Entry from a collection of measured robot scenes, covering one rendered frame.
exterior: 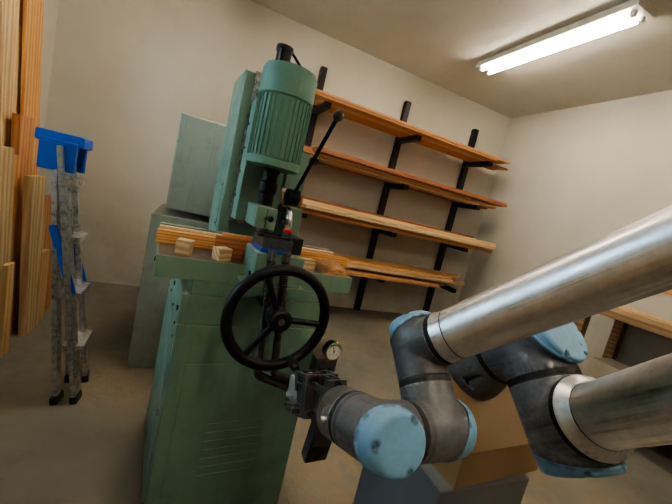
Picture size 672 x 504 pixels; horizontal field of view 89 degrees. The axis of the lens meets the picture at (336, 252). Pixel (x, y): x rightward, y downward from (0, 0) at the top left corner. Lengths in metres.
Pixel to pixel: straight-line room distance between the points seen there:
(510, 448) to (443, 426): 0.50
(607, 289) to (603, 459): 0.39
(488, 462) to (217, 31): 3.51
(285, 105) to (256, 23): 2.65
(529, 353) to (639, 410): 0.24
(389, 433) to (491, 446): 0.53
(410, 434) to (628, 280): 0.33
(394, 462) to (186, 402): 0.77
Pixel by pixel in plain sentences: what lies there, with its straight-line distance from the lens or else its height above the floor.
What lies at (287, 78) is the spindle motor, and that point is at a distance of 1.14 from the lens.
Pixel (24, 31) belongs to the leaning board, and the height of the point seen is 1.68.
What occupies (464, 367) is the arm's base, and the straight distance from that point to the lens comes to 0.96.
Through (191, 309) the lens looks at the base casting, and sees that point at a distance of 1.04.
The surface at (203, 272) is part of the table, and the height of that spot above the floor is 0.86.
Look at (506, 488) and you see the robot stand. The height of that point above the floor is 0.53.
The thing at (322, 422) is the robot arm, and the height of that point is 0.79.
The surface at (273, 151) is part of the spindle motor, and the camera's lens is 1.10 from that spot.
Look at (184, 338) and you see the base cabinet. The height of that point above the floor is 0.67.
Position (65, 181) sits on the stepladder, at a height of 0.97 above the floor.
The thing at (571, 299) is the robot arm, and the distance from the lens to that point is 0.52.
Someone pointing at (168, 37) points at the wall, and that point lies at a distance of 3.63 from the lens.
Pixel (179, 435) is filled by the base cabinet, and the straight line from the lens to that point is 1.24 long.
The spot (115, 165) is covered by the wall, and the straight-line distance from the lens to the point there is 3.51.
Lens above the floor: 1.12
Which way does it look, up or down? 7 degrees down
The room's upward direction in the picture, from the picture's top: 13 degrees clockwise
